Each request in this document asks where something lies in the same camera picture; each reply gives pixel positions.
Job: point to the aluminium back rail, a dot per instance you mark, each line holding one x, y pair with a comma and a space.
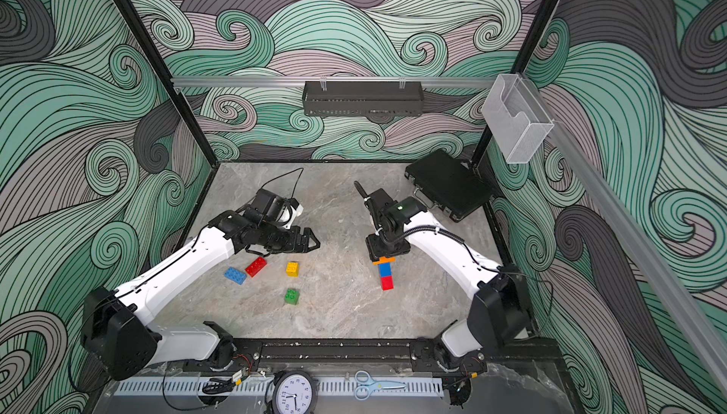
261, 81

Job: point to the blue square lego brick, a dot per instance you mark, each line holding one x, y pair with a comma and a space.
385, 270

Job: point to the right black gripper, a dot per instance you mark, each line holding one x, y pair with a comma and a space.
375, 250

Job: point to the red long lego brick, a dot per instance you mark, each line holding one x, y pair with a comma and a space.
255, 267

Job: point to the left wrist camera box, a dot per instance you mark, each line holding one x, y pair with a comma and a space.
270, 208

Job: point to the yellow square lego brick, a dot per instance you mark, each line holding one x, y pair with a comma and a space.
292, 269

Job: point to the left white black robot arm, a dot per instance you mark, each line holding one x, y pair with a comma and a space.
119, 326

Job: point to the black briefcase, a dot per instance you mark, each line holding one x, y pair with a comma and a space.
449, 184

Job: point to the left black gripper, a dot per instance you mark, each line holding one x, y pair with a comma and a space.
292, 244

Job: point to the clear plastic wall holder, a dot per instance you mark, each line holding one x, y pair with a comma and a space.
517, 117

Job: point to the light blue lego brick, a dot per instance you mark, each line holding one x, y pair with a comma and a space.
236, 276

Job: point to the orange long lego brick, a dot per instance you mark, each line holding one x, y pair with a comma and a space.
384, 260

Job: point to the white slotted cable duct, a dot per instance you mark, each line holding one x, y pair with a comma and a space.
257, 387

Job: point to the red square lego brick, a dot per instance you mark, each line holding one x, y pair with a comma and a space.
387, 283

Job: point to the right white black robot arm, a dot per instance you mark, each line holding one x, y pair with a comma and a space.
501, 309

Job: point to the green square lego brick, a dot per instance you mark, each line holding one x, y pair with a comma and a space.
292, 296

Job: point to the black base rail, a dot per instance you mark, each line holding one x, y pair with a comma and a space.
414, 354

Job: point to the light blue scissors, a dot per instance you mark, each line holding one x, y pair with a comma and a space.
366, 385

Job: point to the white analog clock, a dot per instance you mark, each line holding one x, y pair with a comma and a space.
295, 392

